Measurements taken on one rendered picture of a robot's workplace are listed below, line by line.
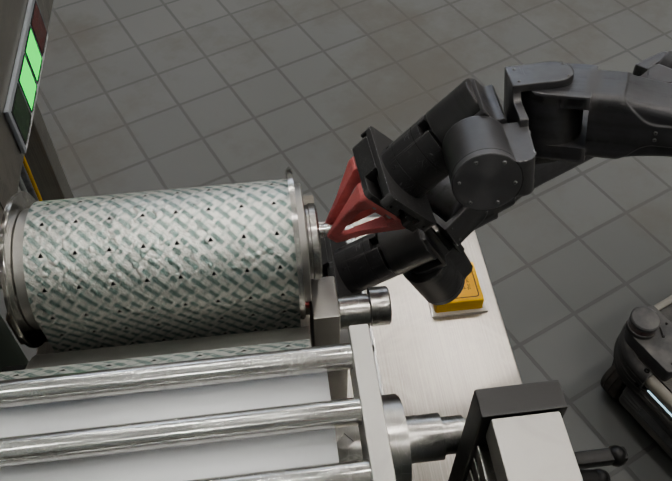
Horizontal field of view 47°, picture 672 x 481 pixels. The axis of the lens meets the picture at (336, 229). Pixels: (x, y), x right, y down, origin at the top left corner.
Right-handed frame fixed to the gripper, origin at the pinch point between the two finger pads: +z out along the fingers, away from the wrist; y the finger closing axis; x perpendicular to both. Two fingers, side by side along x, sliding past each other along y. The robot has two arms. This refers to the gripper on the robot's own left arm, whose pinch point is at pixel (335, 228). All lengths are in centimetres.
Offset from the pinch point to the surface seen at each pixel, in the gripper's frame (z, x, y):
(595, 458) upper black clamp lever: -15.6, -0.3, -32.4
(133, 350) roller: 15.9, 12.8, -9.6
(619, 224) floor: 10, -158, 96
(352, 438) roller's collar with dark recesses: -5.1, 10.0, -28.3
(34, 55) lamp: 27, 22, 42
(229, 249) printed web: 3.6, 11.2, -5.8
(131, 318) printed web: 14.5, 13.9, -7.4
